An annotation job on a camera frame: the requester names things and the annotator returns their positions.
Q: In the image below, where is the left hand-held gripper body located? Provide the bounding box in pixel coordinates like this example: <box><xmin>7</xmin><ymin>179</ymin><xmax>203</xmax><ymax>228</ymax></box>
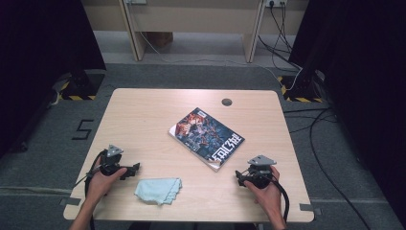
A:
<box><xmin>95</xmin><ymin>144</ymin><xmax>129</xmax><ymax>177</ymax></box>

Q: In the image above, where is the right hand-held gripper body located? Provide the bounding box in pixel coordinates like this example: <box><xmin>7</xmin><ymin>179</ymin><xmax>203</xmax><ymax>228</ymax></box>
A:
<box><xmin>243</xmin><ymin>154</ymin><xmax>278</xmax><ymax>190</ymax></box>

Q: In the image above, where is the light blue cloth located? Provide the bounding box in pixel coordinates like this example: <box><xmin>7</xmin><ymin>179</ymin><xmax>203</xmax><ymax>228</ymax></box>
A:
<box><xmin>133</xmin><ymin>177</ymin><xmax>183</xmax><ymax>206</ymax></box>

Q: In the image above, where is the dark illustrated magazine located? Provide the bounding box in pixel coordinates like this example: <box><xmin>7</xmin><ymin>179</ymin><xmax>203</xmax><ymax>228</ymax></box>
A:
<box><xmin>168</xmin><ymin>106</ymin><xmax>246</xmax><ymax>173</ymax></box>

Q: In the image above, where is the person's right hand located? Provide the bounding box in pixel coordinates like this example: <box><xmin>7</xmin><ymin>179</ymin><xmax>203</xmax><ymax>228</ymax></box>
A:
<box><xmin>243</xmin><ymin>166</ymin><xmax>286</xmax><ymax>224</ymax></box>

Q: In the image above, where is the person's left hand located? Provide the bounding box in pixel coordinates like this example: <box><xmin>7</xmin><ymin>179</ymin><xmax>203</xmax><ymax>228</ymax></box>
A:
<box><xmin>85</xmin><ymin>167</ymin><xmax>128</xmax><ymax>205</ymax></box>

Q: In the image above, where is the grey tape piece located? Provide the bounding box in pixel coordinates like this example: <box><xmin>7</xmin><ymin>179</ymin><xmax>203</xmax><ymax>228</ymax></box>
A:
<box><xmin>299</xmin><ymin>203</ymin><xmax>323</xmax><ymax>216</ymax></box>
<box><xmin>58</xmin><ymin>196</ymin><xmax>81</xmax><ymax>207</ymax></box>

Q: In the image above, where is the black stand base striped tape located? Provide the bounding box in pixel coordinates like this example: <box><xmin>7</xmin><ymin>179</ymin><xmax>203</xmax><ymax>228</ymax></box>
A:
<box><xmin>58</xmin><ymin>70</ymin><xmax>106</xmax><ymax>102</ymax></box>
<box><xmin>277</xmin><ymin>71</ymin><xmax>325</xmax><ymax>104</ymax></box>

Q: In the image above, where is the brown cardboard box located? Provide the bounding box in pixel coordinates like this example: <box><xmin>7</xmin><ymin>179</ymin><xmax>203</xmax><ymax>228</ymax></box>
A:
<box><xmin>145</xmin><ymin>32</ymin><xmax>174</xmax><ymax>48</ymax></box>

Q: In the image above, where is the black curtain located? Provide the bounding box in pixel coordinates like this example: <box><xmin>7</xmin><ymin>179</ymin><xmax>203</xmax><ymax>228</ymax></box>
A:
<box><xmin>0</xmin><ymin>0</ymin><xmax>107</xmax><ymax>159</ymax></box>
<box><xmin>288</xmin><ymin>0</ymin><xmax>406</xmax><ymax>219</ymax></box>

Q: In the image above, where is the beige desk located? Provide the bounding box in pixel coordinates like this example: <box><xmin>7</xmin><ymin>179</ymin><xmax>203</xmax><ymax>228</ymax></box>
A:
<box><xmin>79</xmin><ymin>0</ymin><xmax>310</xmax><ymax>64</ymax></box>

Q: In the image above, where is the grey strap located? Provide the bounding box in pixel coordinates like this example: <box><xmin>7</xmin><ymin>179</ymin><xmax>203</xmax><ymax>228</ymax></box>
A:
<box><xmin>74</xmin><ymin>172</ymin><xmax>99</xmax><ymax>188</ymax></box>

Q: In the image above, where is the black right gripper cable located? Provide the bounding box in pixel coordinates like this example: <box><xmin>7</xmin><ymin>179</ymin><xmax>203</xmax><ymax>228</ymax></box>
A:
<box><xmin>271</xmin><ymin>178</ymin><xmax>290</xmax><ymax>223</ymax></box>

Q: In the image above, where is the long black floor cable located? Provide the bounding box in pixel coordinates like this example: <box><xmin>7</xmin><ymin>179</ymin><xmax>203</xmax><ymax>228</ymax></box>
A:
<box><xmin>307</xmin><ymin>108</ymin><xmax>372</xmax><ymax>230</ymax></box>

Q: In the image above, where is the thin black floor cable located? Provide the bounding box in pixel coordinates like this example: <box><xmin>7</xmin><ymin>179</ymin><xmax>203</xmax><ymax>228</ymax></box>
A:
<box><xmin>282</xmin><ymin>107</ymin><xmax>339</xmax><ymax>134</ymax></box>

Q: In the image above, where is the long white floor cable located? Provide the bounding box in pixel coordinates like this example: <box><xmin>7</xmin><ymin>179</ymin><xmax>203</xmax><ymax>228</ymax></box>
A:
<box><xmin>138</xmin><ymin>32</ymin><xmax>303</xmax><ymax>92</ymax></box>

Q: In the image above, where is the thick black floor cable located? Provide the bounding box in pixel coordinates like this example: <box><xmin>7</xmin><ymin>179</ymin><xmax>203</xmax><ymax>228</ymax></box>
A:
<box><xmin>258</xmin><ymin>35</ymin><xmax>303</xmax><ymax>71</ymax></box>

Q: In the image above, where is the black power cable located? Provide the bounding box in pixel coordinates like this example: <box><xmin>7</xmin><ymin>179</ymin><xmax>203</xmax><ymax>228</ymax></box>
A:
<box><xmin>271</xmin><ymin>3</ymin><xmax>293</xmax><ymax>70</ymax></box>
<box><xmin>269</xmin><ymin>3</ymin><xmax>294</xmax><ymax>54</ymax></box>

